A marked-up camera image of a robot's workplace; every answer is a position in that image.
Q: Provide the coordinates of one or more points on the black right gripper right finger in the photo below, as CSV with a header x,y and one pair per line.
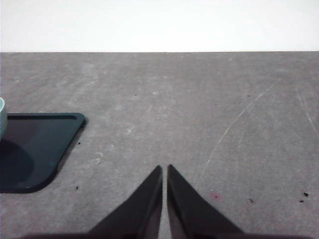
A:
x,y
189,214

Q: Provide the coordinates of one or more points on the teal ribbed bowl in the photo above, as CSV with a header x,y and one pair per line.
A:
x,y
2,119

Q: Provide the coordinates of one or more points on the black rectangular tray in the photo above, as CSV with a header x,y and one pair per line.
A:
x,y
45,139

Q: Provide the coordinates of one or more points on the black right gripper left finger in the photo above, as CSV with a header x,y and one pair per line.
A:
x,y
144,211

